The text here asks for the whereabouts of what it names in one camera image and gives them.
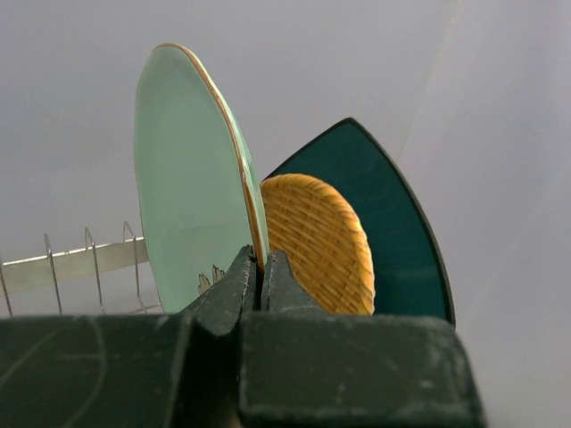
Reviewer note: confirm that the stainless steel dish rack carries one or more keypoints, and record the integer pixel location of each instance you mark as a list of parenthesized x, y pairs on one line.
[(97, 277)]

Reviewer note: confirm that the light green floral plate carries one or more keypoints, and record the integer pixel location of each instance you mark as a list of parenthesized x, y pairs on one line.
[(199, 197)]

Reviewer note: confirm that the woven bamboo round plate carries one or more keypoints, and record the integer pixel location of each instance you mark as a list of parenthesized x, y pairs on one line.
[(325, 242)]

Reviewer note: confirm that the dark teal square plate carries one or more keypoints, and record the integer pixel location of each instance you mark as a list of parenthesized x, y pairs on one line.
[(410, 275)]

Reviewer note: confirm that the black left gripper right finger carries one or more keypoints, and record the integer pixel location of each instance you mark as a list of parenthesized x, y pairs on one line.
[(281, 293)]

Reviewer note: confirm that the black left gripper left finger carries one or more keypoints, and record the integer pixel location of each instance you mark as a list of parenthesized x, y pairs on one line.
[(220, 308)]

